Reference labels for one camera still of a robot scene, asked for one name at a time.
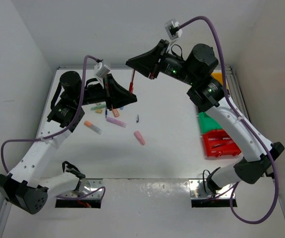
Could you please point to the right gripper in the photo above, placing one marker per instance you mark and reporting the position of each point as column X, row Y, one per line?
column 145, row 64

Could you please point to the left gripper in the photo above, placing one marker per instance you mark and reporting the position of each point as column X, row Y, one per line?
column 114, row 95

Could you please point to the red gel pen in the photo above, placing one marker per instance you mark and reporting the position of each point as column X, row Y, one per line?
column 131, row 82

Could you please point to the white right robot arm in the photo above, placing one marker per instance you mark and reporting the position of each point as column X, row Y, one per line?
column 207, row 95

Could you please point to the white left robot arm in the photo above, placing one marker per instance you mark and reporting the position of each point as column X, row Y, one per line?
column 23, row 186

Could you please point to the green highlighter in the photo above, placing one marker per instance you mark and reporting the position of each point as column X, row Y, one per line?
column 101, row 106

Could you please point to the orange translucent highlighter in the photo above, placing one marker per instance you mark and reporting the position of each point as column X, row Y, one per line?
column 115, row 113

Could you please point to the yellow eraser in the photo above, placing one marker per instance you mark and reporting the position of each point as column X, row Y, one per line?
column 99, row 111

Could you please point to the purple highlighter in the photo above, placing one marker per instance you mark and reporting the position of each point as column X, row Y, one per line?
column 116, row 122

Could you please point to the orange capped clear highlighter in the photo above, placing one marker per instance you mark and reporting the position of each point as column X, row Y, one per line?
column 93, row 127

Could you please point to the yellow bin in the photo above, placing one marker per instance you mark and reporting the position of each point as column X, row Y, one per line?
column 219, row 77

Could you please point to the green bin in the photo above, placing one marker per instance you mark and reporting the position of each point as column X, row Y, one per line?
column 207, row 124

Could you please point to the red bin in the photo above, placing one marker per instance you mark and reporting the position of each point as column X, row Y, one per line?
column 227, row 150

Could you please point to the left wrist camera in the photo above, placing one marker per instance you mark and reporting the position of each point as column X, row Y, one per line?
column 101, row 70

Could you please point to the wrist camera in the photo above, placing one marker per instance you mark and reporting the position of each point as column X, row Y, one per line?
column 172, row 30
column 101, row 70

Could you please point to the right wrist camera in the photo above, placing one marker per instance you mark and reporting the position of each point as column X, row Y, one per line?
column 172, row 30

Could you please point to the left base plate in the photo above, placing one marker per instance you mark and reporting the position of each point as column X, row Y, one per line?
column 90, row 189

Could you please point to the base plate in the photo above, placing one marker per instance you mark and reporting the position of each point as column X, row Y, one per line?
column 197, row 192
column 90, row 189

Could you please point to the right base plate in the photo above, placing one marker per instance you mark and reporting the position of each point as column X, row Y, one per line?
column 197, row 192

